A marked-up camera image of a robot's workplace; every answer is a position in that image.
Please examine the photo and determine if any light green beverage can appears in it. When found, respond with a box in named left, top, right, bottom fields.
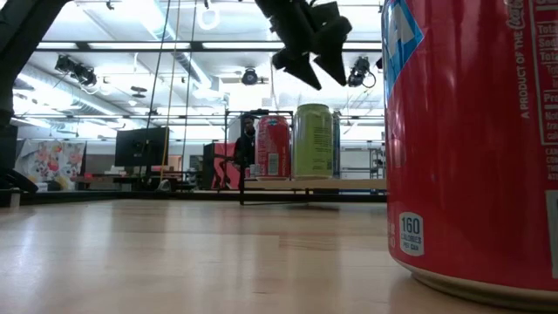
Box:
left=291, top=103, right=335, bottom=181

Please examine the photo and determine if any floral patterned banner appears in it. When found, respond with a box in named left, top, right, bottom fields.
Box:
left=15, top=139, right=87, bottom=191

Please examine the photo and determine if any black computer monitor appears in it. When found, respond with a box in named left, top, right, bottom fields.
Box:
left=113, top=126, right=170, bottom=167

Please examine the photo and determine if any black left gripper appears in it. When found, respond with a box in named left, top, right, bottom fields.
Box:
left=255, top=0, right=353, bottom=92

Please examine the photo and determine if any red panel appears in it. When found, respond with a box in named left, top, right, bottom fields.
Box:
left=213, top=141, right=242, bottom=190

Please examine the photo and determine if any slim blue beverage can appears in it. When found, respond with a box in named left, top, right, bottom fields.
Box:
left=332, top=109, right=342, bottom=179

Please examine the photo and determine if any wooden shelf with black frame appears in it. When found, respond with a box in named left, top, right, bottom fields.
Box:
left=224, top=108, right=387, bottom=206

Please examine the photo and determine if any red beverage can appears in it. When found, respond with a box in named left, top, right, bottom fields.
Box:
left=255, top=114, right=292, bottom=181
left=380, top=0, right=558, bottom=311

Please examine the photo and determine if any person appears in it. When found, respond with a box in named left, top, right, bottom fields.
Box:
left=232, top=113, right=258, bottom=181

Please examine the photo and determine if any black aluminium table frame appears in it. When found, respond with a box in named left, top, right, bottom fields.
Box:
left=0, top=189, right=387, bottom=206

